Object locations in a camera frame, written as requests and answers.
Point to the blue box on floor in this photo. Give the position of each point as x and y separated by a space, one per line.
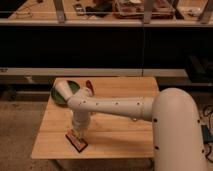
207 137

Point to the black device on shelf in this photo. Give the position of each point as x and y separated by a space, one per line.
79 9

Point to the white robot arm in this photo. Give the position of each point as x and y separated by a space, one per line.
177 131

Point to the green plate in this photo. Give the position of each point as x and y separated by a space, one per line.
58 99

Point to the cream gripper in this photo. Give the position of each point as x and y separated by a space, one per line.
80 128

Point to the red rectangular eraser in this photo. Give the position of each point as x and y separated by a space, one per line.
78 143

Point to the tray of items on shelf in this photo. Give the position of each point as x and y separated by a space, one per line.
135 9

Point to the wooden table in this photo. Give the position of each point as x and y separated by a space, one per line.
108 136

